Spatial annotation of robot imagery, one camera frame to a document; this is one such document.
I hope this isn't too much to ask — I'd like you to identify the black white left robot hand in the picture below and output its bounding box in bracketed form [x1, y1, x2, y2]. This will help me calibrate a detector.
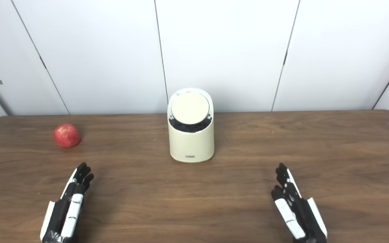
[40, 162, 94, 243]

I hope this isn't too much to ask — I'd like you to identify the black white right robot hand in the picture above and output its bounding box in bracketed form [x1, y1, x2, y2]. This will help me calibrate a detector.
[271, 163, 328, 243]

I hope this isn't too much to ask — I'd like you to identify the red apple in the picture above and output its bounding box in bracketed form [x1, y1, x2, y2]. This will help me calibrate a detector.
[53, 124, 81, 149]

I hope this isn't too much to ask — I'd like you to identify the cream-colored bin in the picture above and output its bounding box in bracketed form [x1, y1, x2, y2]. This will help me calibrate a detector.
[167, 88, 215, 163]

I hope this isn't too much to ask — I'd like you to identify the cream round bin lid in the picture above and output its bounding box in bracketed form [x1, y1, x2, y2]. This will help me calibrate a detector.
[171, 93, 210, 124]

